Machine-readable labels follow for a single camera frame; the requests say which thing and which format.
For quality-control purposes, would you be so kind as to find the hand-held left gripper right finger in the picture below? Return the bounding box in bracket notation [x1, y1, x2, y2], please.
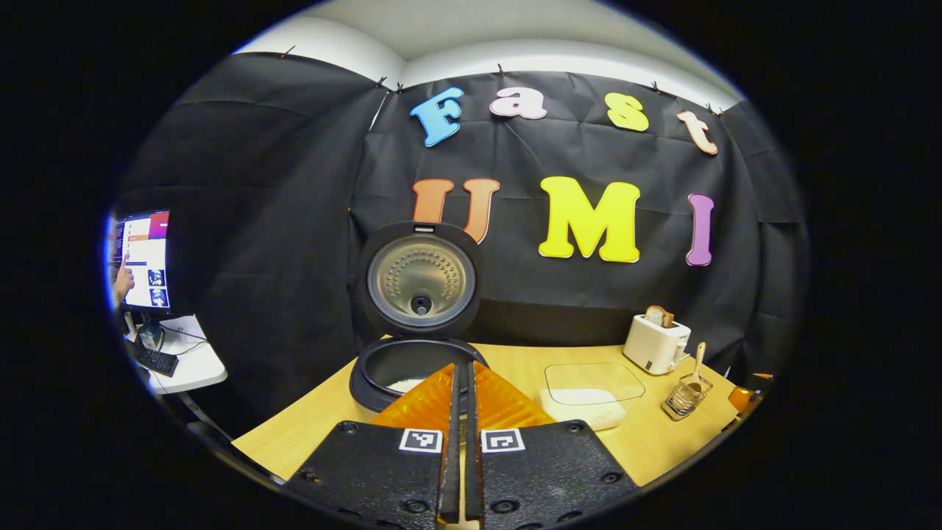
[465, 361, 640, 530]

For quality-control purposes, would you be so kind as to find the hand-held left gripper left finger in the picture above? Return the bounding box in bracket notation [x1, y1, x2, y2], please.
[283, 362, 461, 530]

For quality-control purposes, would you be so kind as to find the wooden spoon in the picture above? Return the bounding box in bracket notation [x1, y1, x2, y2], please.
[684, 342, 707, 395]

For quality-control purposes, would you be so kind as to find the clear chopstick holder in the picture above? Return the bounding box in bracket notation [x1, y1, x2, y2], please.
[661, 372, 713, 422]

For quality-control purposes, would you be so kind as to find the clear plastic rice container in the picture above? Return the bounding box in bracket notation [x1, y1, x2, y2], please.
[539, 362, 647, 431]

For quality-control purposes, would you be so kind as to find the silver black rice cooker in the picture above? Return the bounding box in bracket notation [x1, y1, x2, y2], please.
[349, 221, 490, 413]

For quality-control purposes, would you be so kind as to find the white toaster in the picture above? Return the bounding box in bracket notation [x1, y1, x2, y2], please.
[623, 314, 693, 376]

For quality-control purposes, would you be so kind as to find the white side table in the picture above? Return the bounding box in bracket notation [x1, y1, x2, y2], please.
[125, 315, 227, 395]

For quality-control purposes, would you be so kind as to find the black backdrop cloth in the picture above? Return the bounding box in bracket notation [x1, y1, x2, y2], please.
[110, 52, 810, 442]

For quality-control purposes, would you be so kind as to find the black keyboard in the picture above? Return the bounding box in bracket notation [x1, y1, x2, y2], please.
[125, 339, 180, 378]

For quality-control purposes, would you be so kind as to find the monitor stand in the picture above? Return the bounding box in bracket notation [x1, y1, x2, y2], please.
[136, 311, 166, 350]

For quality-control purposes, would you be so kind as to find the computer monitor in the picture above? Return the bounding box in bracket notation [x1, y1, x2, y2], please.
[109, 210, 171, 311]

